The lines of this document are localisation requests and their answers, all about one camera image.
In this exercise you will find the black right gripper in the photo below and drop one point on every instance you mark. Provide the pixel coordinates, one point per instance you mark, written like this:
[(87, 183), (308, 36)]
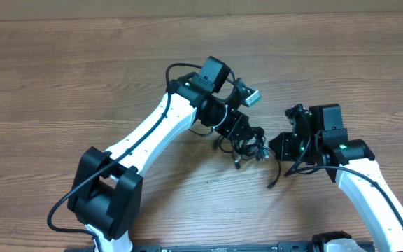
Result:
[(283, 153)]

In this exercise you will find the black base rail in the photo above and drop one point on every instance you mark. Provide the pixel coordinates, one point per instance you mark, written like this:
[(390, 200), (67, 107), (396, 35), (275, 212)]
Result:
[(287, 246)]

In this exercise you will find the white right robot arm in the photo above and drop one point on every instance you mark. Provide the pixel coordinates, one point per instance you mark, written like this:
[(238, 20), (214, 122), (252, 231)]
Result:
[(319, 141)]

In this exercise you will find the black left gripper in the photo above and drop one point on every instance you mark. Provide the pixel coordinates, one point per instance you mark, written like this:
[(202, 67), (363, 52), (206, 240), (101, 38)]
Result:
[(231, 130)]

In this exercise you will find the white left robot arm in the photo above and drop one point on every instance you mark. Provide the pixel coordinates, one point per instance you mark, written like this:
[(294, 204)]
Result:
[(106, 191)]

